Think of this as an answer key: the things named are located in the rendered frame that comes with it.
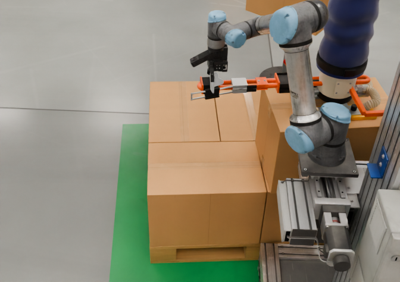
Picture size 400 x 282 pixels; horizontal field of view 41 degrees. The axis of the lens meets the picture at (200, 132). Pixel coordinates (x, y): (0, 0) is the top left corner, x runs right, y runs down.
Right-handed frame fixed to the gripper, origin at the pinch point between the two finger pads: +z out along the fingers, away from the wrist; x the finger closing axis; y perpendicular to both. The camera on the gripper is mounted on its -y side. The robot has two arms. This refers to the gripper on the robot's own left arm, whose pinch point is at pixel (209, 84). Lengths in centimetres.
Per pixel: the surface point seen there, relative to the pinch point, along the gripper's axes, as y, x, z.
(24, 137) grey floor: -116, 102, 108
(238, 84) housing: 13.3, -1.2, 0.2
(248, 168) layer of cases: 22, 0, 55
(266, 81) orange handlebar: 26.6, 0.4, 0.4
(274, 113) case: 30.3, -5.2, 14.9
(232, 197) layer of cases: 11, -17, 58
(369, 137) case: 74, -18, 21
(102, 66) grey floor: -65, 191, 109
